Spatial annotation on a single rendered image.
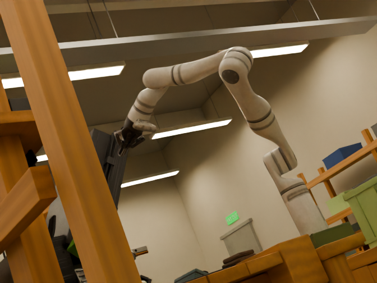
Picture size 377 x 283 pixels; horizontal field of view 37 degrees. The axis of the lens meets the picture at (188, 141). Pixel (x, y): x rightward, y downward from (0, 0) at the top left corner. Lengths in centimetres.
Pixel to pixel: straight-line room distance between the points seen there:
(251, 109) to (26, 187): 74
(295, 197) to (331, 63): 676
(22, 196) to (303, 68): 777
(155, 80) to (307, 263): 76
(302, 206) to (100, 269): 84
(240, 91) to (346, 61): 670
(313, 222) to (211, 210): 995
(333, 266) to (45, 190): 86
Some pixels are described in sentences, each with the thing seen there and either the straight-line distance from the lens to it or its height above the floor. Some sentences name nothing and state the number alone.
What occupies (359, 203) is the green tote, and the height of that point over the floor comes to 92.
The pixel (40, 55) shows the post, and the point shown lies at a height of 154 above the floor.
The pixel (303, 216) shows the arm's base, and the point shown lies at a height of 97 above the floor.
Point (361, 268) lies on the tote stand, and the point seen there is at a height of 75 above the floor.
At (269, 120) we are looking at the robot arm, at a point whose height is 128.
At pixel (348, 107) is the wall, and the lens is 851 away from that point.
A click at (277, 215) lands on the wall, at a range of 1016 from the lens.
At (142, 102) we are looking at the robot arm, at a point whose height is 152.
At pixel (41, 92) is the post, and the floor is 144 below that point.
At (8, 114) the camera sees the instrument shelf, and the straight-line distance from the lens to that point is 176.
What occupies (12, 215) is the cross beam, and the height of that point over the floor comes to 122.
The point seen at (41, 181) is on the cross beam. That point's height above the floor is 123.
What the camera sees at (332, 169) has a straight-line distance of 802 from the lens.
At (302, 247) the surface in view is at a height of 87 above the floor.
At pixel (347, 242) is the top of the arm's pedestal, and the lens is 182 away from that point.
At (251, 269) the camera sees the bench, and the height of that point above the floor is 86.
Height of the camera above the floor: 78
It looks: 17 degrees up
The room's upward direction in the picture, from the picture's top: 22 degrees counter-clockwise
